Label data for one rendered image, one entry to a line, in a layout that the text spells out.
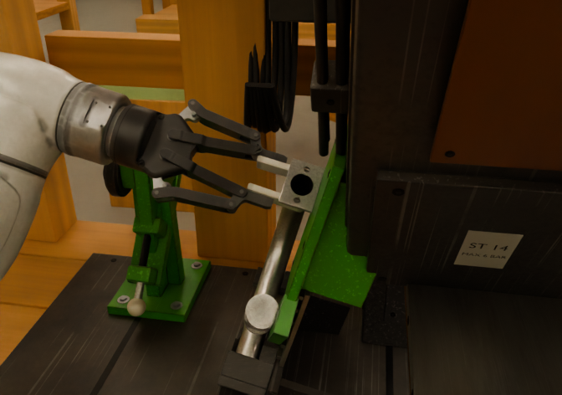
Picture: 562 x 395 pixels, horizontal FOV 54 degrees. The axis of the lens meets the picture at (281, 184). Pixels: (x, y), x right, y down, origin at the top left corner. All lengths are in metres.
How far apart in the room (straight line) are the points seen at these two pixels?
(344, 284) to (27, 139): 0.39
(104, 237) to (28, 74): 0.56
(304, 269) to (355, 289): 0.06
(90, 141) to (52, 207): 0.52
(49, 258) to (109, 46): 0.42
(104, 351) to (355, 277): 0.44
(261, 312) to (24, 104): 0.35
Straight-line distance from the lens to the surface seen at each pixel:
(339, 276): 0.60
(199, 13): 0.90
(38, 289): 1.08
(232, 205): 0.63
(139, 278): 0.87
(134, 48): 1.05
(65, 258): 1.15
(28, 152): 0.68
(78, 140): 0.67
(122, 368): 0.86
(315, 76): 0.47
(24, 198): 0.69
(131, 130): 0.65
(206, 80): 0.92
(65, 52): 1.11
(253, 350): 0.73
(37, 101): 0.68
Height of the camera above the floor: 1.49
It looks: 27 degrees down
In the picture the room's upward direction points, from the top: straight up
